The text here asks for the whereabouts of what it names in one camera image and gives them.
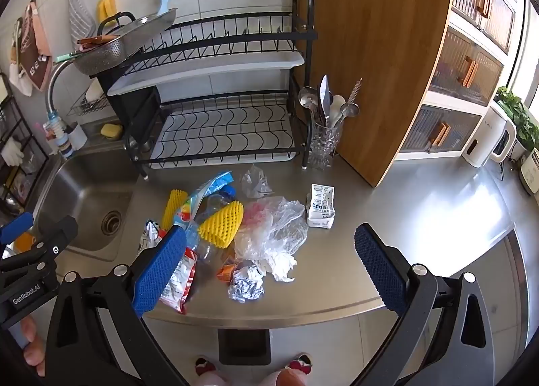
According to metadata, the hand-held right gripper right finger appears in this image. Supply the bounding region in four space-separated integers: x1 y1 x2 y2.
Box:
349 223 496 386

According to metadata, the clear plastic bottle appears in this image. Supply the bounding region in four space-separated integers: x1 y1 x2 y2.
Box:
185 184 237 265

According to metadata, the person's right shoe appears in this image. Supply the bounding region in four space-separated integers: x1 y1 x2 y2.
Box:
286 353 313 374

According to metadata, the white storage cabinet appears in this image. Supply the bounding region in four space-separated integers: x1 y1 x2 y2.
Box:
398 0 519 161

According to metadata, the white hanging cloth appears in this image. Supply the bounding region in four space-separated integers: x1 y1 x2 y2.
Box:
8 61 33 97

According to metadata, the blue plastic wrapper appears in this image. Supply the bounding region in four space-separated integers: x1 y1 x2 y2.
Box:
174 171 235 229

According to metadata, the orange wrapper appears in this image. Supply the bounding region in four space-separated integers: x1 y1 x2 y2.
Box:
216 261 239 284

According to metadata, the small clear plastic wrapper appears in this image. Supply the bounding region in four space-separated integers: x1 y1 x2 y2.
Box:
240 164 275 200

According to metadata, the pink brown hanging towel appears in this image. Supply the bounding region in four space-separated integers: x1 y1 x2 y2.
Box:
21 0 54 94

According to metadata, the brown handled utensil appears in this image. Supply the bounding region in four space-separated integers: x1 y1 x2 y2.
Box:
77 35 115 50

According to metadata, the steel colander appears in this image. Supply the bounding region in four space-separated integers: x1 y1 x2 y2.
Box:
73 7 179 76

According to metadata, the person's left hand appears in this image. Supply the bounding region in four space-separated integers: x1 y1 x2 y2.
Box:
17 315 47 377

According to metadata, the wooden cutting board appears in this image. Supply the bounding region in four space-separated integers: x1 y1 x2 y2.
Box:
296 0 454 188

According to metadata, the black wire wall basket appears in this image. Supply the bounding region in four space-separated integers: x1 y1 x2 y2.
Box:
68 80 111 117

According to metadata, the white milk carton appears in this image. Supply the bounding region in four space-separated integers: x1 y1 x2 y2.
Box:
306 183 337 229

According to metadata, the narrow yellow foam net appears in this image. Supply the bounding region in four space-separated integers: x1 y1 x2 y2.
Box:
161 188 188 231

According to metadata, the steel sink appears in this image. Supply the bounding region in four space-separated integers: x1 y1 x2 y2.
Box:
25 149 142 263

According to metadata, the person's leg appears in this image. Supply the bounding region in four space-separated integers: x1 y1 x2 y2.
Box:
263 369 311 386
197 371 237 386

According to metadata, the thin bottle brush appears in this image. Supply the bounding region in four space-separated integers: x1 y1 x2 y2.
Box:
345 78 364 107

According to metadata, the white plastic spoon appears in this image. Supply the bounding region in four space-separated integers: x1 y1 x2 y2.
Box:
330 95 346 126

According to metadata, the person's left leg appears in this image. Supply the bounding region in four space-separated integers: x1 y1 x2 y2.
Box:
197 371 237 386

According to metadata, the black two-tier dish rack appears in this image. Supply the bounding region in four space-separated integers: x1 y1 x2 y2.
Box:
97 0 319 181

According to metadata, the yellow sponge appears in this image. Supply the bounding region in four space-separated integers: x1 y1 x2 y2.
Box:
100 122 123 141

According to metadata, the steel table knife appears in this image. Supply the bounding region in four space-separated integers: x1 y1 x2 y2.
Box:
317 75 334 122

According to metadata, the wide yellow foam net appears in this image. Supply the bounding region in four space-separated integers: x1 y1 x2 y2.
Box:
197 201 245 249

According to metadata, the green potted plant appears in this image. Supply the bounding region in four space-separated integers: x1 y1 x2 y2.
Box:
494 86 539 151

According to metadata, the hanging wire strainer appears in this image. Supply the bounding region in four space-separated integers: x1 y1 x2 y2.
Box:
67 0 98 50

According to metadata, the orange plastic object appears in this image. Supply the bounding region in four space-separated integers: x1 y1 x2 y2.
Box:
12 232 35 253

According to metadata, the white electric kettle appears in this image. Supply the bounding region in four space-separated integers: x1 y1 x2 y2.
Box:
461 100 518 169

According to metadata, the person's shoe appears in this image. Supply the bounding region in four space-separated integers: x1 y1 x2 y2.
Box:
286 353 313 374
194 355 218 377

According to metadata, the crumpled silver paper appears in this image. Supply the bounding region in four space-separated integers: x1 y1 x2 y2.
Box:
227 264 266 303

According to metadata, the large clear plastic bag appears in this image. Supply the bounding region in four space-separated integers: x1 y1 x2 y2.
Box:
233 196 311 263

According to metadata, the red white snack packet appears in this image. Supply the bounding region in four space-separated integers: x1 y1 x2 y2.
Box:
158 243 199 315

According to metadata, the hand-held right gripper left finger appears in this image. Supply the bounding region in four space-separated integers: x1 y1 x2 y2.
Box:
44 227 190 386

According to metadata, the white glove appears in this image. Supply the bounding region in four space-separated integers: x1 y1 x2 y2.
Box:
0 139 24 168

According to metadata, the glass utensil holder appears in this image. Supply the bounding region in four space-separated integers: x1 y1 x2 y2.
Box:
307 118 344 170

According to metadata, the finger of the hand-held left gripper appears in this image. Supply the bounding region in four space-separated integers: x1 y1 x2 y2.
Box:
0 216 79 286
0 212 35 246

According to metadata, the large steel spoon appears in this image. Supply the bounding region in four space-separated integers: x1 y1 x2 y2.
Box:
298 86 319 118

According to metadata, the white cup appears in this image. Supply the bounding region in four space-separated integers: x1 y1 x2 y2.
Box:
67 122 89 151

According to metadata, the person's right leg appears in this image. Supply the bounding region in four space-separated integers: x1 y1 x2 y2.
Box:
263 369 311 386

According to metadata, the steel faucet with filter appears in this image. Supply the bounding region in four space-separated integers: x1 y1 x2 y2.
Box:
44 58 82 160

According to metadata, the person's left shoe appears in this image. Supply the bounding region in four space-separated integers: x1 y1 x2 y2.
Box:
194 355 218 377

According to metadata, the dark trash bin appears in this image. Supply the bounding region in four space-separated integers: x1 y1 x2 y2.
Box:
216 328 271 366

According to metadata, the crumpled white tissue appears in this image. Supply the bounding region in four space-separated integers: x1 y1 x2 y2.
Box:
252 251 298 284

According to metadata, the black shelf rack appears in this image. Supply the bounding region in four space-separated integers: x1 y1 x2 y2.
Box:
0 72 50 218

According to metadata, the black white wrapper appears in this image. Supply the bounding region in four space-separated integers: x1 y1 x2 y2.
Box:
136 219 169 252

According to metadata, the white countertop appliance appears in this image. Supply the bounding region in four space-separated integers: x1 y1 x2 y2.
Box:
519 147 539 196

